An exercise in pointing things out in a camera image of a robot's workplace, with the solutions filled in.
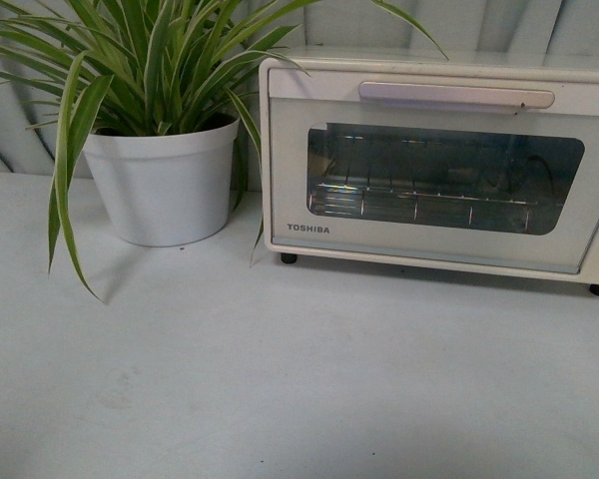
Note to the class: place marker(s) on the green striped spider plant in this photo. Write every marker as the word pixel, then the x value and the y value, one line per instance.
pixel 137 69

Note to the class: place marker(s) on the white plastic flower pot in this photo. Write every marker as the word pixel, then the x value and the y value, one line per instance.
pixel 165 190

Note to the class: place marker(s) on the metal oven rack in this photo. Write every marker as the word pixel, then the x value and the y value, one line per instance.
pixel 408 207

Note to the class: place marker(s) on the white Toshiba toaster oven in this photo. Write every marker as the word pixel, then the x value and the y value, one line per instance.
pixel 429 55

